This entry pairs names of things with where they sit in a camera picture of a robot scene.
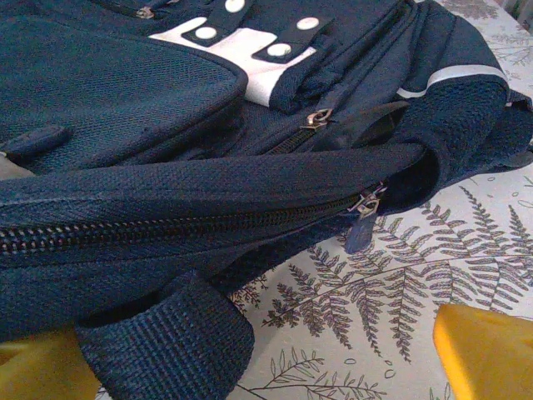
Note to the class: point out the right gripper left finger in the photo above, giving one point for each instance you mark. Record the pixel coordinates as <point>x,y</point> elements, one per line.
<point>37,371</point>

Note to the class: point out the navy blue backpack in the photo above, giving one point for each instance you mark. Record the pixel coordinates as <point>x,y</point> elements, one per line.
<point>166,104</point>

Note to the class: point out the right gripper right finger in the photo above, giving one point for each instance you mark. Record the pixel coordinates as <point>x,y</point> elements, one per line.
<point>495,358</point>

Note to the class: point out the floral print tablecloth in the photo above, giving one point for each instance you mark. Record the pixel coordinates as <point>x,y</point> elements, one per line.
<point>375,333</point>

